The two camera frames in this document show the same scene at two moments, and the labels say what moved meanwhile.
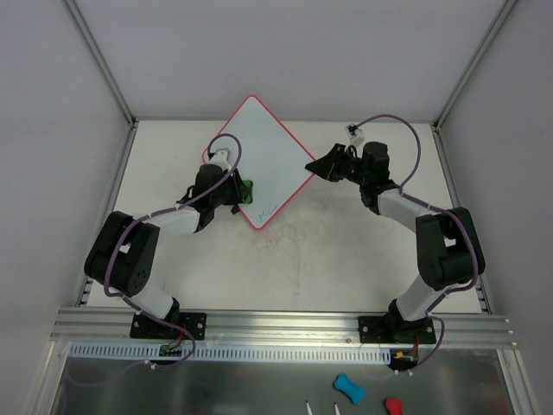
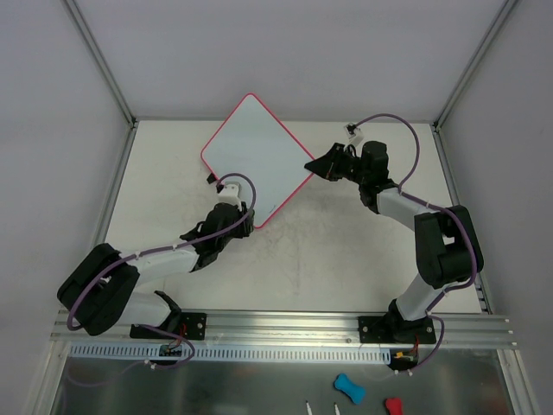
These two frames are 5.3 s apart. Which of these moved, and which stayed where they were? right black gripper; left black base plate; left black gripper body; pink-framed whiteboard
Moved: left black gripper body
Stayed: left black base plate; right black gripper; pink-framed whiteboard
